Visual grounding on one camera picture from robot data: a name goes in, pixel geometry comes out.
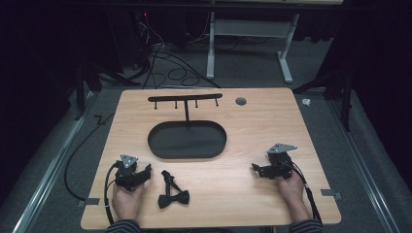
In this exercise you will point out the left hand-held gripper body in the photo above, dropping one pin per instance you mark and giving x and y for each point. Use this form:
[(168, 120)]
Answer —
[(127, 171)]

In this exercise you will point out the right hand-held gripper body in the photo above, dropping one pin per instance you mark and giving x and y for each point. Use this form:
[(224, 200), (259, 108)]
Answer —
[(279, 163)]

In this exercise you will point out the black bow tie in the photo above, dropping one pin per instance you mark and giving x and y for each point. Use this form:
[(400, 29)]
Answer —
[(171, 194)]

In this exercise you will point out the black hook rack with tray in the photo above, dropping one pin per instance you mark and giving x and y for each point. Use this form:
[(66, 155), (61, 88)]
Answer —
[(186, 140)]

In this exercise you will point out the person's left hand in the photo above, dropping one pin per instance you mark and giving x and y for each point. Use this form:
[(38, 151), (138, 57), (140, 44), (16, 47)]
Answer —
[(127, 202)]

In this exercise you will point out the person's right hand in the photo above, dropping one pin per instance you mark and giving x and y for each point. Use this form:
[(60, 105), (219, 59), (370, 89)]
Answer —
[(293, 194)]

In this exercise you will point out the small white floor scrap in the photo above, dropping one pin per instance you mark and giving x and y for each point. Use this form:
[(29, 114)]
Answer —
[(306, 102)]

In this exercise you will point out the black metal stand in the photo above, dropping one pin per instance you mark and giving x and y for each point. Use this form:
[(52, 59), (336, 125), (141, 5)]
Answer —
[(85, 77), (346, 93)]

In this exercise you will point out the grey table bracket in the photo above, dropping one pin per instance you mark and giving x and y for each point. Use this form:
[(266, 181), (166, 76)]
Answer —
[(88, 202), (331, 193)]

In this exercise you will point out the metal floor rail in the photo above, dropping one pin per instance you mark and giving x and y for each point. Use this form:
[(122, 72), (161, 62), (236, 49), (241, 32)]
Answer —
[(48, 174), (366, 161)]

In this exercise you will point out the white metal table frame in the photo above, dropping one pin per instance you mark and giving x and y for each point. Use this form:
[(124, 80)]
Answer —
[(252, 28)]

